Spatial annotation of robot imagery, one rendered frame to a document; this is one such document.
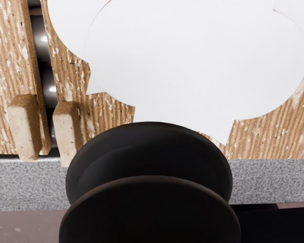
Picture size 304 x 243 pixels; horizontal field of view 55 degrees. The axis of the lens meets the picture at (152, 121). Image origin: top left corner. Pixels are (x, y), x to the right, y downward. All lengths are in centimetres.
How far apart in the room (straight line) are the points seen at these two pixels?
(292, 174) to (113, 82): 26
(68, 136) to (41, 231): 174
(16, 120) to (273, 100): 21
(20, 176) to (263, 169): 28
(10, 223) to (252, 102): 185
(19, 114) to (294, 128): 26
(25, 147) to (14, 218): 168
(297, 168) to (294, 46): 20
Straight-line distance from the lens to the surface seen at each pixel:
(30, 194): 40
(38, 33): 28
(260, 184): 39
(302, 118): 32
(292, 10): 24
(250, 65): 21
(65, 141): 27
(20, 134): 28
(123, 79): 21
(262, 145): 32
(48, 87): 30
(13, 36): 27
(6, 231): 206
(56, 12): 21
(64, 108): 27
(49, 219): 189
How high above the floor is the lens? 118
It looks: 59 degrees down
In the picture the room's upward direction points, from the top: 178 degrees clockwise
